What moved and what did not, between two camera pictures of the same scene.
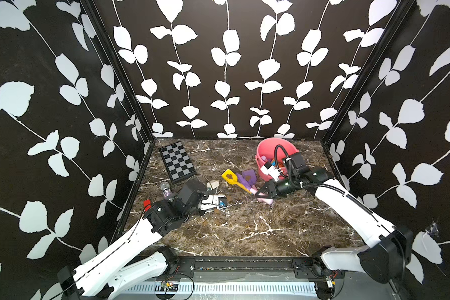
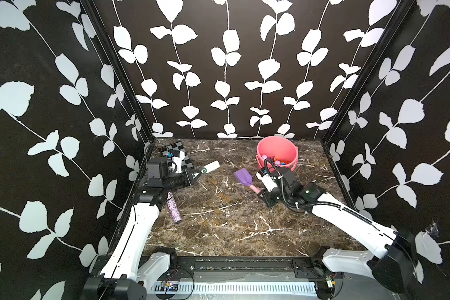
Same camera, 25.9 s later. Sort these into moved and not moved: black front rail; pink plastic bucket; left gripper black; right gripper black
Moved: left gripper black; right gripper black
Not moved: black front rail; pink plastic bucket
